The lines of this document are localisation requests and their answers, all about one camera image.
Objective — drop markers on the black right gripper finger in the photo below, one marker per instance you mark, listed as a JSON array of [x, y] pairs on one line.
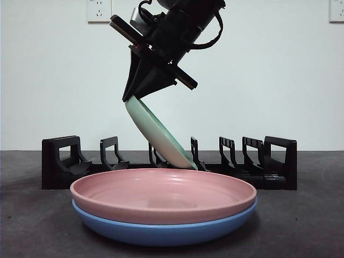
[[153, 80], [130, 78]]

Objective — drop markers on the pale green round plate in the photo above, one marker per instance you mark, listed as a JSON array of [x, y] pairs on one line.
[[158, 134]]

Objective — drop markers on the pink round plate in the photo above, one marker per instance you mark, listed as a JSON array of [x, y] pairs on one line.
[[161, 204]]

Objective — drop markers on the blue round plate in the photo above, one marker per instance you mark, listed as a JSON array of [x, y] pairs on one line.
[[161, 233]]

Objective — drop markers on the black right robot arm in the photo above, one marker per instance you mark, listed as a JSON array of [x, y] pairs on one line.
[[188, 18]]

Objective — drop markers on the black plastic dish rack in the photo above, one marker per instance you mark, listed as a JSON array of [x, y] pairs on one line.
[[279, 161]]

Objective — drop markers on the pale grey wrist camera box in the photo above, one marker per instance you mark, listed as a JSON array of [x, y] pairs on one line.
[[137, 17]]

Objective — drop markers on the white wall socket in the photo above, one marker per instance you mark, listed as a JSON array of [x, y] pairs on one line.
[[99, 12], [337, 10]]

